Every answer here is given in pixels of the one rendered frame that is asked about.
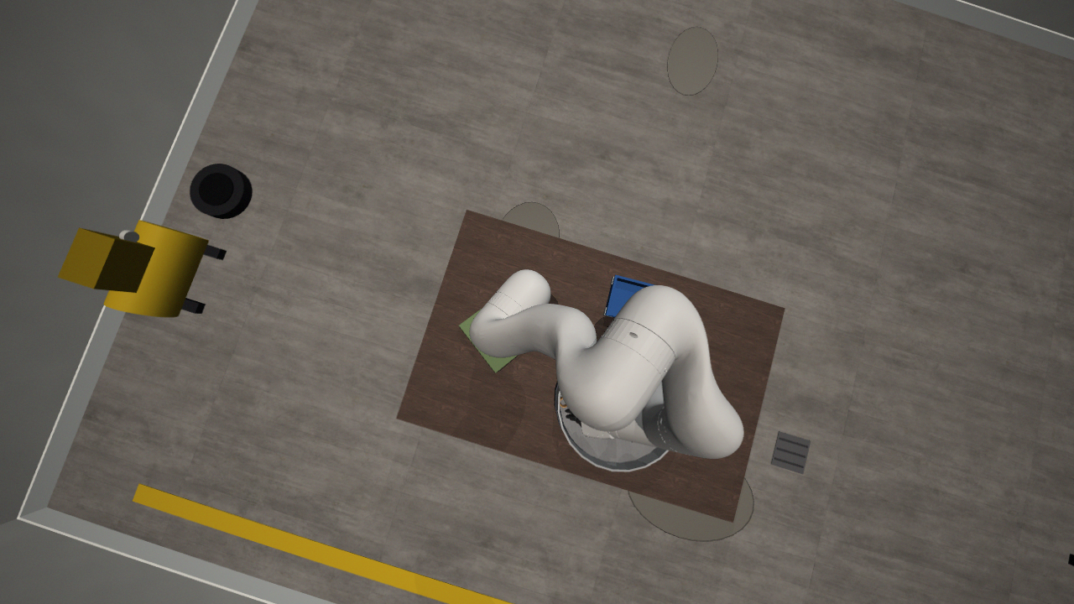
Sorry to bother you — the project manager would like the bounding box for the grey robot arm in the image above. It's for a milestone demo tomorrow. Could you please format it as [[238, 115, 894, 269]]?
[[469, 269, 743, 459]]

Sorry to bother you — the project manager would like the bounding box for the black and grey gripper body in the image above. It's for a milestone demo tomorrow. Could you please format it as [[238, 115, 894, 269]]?
[[581, 422, 613, 438]]

